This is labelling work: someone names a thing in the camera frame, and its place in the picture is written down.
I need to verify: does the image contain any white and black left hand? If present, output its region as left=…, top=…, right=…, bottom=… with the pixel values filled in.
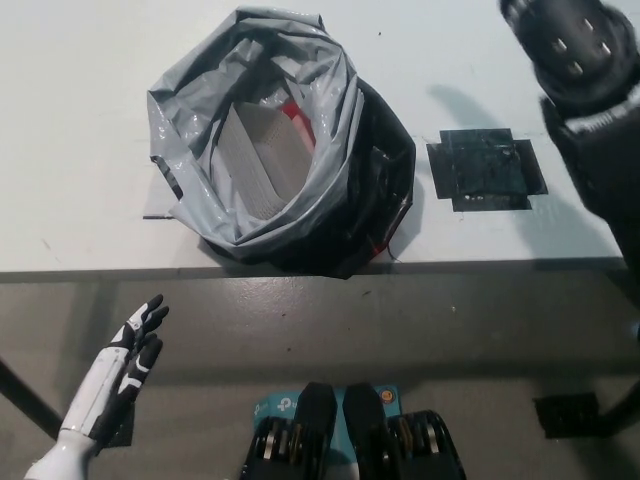
left=58, top=293, right=170, bottom=446

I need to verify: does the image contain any grey perforated rectangular basket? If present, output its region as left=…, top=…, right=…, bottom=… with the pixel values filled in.
left=214, top=99, right=314, bottom=220

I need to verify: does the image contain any grey and black plastic bag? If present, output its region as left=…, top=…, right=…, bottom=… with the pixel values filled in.
left=146, top=4, right=417, bottom=280

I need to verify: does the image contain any teal box with white logo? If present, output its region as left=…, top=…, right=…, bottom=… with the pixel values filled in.
left=249, top=384, right=401, bottom=456

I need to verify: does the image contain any left black robot torso block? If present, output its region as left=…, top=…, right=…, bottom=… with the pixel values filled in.
left=239, top=381, right=335, bottom=480

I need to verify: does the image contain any black robot torso block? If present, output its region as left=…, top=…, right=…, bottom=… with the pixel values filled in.
left=341, top=382, right=469, bottom=480
left=239, top=381, right=335, bottom=480

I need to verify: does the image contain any right black robot torso block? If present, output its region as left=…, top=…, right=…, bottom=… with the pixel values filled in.
left=341, top=382, right=469, bottom=480

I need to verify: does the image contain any black tape patch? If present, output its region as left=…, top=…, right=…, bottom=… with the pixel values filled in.
left=425, top=128, right=550, bottom=214

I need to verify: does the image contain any black diagonal table leg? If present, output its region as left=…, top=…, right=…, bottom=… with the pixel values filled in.
left=597, top=368, right=640, bottom=425

